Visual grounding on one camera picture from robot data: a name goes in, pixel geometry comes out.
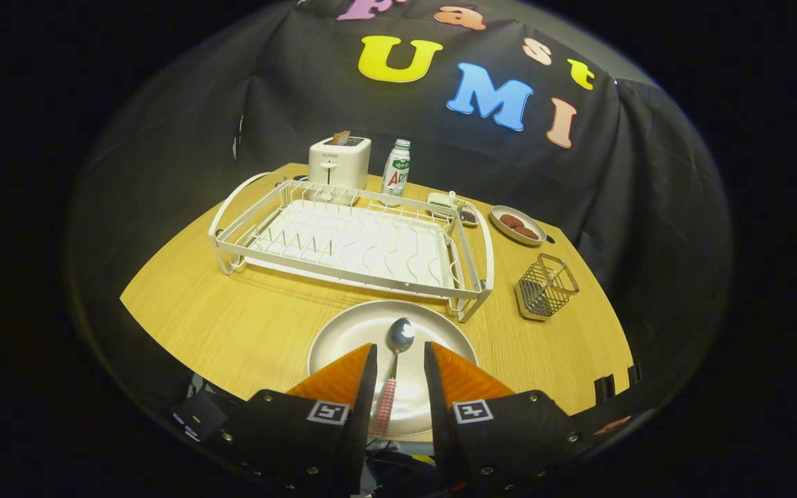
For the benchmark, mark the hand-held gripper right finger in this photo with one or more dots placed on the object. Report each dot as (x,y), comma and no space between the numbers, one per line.
(509,443)

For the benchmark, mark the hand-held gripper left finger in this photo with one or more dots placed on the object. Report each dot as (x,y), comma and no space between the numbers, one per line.
(301,443)

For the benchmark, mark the white plate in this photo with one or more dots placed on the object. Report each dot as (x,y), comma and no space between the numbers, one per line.
(353,332)

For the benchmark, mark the small beige plate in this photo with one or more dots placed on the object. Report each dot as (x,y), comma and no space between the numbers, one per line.
(509,234)

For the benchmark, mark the white divided condiment dish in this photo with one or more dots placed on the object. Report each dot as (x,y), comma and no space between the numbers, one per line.
(469,217)

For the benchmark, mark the red-brown meat patty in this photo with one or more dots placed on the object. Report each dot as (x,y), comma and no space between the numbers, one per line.
(511,221)
(527,233)

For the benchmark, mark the black backdrop cloth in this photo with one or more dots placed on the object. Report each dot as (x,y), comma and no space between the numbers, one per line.
(647,207)

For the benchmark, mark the white toaster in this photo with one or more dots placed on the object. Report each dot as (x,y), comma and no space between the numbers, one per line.
(337,166)

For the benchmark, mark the white bottle with green label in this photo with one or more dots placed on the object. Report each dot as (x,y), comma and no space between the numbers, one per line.
(396,173)

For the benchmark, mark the brown toast slice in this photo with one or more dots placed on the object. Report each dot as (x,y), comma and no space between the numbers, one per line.
(341,137)

